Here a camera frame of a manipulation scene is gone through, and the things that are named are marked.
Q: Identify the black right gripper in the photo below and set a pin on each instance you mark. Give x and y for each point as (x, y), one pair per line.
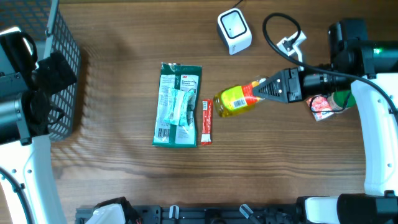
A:
(291, 87)

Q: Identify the red white tissue pack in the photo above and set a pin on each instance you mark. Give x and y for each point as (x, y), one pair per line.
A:
(319, 107)

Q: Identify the yellow Vim liquid bottle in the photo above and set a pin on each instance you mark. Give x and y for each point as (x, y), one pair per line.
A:
(237, 99)

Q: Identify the green lid plastic jar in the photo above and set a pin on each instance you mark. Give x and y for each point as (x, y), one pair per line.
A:
(341, 100)

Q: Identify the red sachet stick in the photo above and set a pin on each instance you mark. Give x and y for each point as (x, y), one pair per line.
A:
(207, 122)

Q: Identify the green 3M gloves packet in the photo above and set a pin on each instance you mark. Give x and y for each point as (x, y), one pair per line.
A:
(175, 123)

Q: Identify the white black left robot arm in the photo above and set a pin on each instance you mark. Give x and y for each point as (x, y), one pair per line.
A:
(28, 183)

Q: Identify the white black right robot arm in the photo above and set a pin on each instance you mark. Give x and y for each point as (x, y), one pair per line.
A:
(368, 69)

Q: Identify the white barcode scanner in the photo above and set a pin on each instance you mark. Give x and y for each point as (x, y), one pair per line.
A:
(234, 30)

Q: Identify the dark grey plastic basket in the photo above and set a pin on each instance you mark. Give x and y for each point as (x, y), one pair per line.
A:
(40, 67)

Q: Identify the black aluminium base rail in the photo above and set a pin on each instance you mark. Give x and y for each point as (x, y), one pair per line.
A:
(120, 210)

